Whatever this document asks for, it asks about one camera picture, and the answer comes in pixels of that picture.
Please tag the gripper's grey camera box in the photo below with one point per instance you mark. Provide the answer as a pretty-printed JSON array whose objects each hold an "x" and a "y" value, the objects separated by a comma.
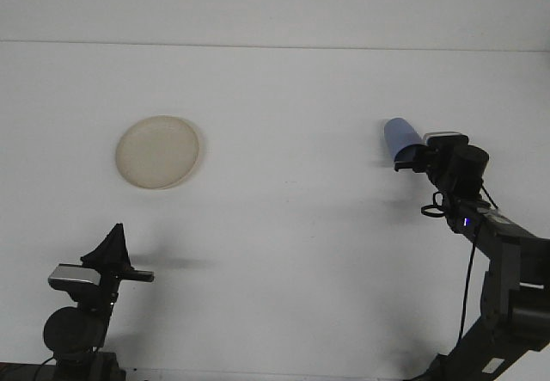
[
  {"x": 438, "y": 135},
  {"x": 73, "y": 275}
]

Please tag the dark brown bench edge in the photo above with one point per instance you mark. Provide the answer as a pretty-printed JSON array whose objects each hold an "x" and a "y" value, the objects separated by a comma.
[{"x": 17, "y": 372}]

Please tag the pale blue cup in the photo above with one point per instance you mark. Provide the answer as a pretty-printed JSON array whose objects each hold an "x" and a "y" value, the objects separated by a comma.
[{"x": 399, "y": 133}]

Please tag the pale round plate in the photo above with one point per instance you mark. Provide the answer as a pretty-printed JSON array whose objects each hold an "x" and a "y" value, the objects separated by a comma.
[{"x": 157, "y": 153}]

